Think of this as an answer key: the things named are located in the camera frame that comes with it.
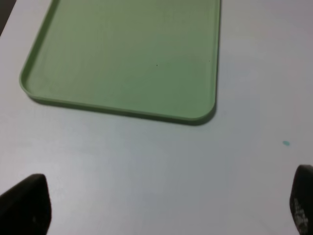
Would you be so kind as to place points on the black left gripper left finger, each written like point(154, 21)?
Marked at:
point(25, 209)

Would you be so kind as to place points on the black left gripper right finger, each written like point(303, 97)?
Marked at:
point(301, 199)

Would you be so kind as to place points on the green plastic tray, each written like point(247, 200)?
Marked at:
point(154, 59)

